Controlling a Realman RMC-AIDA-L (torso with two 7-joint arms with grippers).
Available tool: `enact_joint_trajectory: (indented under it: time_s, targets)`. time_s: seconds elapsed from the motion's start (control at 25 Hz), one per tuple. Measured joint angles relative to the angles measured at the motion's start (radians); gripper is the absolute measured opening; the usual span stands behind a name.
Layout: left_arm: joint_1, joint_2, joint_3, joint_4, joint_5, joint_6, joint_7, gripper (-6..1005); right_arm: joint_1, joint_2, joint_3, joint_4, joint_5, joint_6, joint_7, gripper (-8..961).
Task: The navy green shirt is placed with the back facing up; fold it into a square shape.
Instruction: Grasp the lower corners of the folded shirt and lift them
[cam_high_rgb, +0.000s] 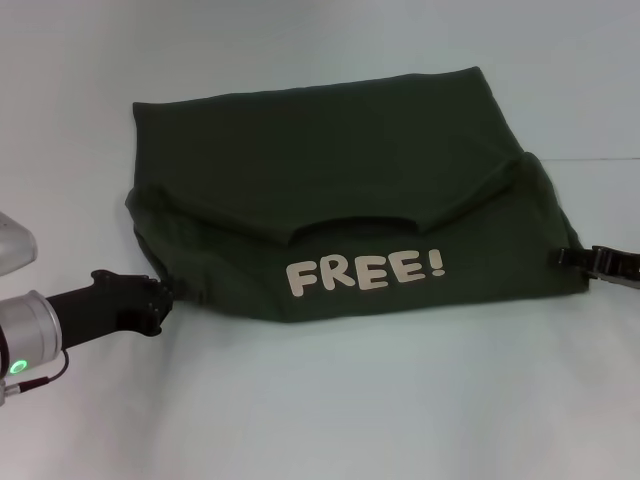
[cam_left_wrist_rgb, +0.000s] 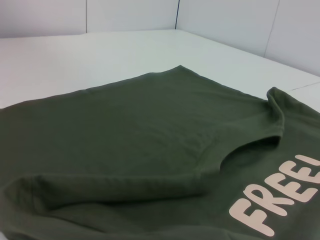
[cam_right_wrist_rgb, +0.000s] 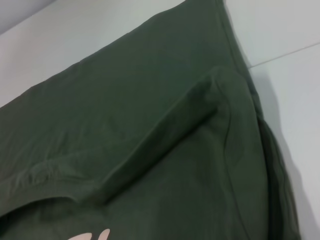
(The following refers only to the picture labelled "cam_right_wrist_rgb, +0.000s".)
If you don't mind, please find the dark green shirt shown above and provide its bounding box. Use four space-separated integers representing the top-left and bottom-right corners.
0 0 304 240

